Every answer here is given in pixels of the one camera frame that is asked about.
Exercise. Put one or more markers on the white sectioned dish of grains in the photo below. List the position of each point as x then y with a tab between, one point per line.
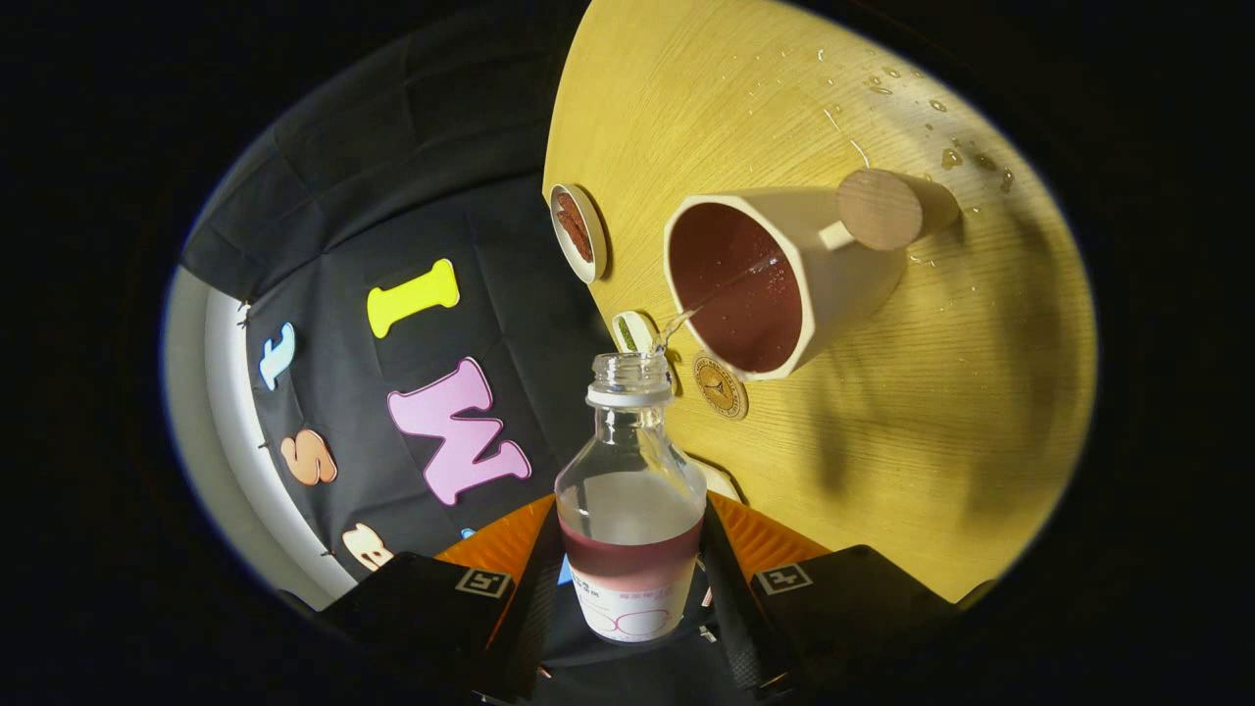
627	331

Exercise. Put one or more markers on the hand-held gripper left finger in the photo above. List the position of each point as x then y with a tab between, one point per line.
529	618

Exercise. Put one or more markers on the black backdrop cloth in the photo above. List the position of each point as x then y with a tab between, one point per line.
392	196

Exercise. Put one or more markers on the white round plate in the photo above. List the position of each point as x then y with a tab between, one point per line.
594	235

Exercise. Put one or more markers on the clear juice bottle pink label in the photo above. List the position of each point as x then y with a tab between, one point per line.
629	579

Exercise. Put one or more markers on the round brown coaster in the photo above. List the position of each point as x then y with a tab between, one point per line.
721	387

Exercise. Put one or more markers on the brown sausage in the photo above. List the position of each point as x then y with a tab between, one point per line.
568	211
578	240

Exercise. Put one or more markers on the wooden table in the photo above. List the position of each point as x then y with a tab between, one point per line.
931	412

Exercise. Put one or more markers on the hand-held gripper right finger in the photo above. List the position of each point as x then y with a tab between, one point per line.
730	618

